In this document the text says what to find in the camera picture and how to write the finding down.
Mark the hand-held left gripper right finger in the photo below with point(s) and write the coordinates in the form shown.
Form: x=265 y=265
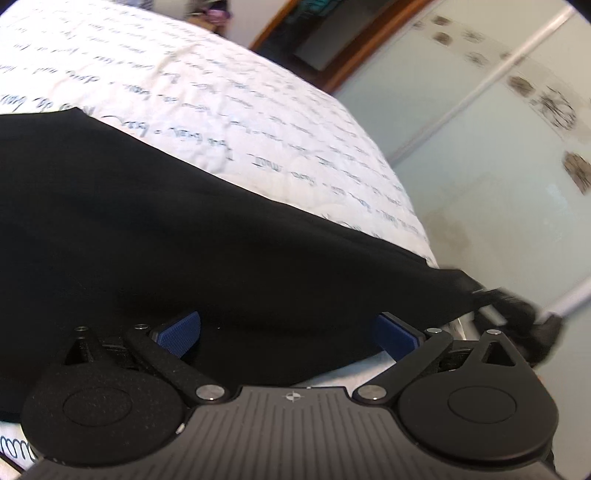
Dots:
x=393 y=336

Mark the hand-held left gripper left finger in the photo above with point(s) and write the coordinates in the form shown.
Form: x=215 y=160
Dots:
x=179 y=333

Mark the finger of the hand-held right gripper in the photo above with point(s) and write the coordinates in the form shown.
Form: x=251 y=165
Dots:
x=490 y=308

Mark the black pants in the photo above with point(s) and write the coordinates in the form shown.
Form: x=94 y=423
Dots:
x=194 y=240

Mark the pale floral sliding wardrobe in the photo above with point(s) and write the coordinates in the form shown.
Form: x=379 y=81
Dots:
x=480 y=175

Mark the white script-printed bed sheet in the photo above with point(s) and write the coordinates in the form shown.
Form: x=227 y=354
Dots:
x=221 y=92

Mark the pile of clothes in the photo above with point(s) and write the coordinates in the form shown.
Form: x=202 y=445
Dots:
x=216 y=14

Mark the brown wooden door frame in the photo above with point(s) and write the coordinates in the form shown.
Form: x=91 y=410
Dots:
x=351 y=50

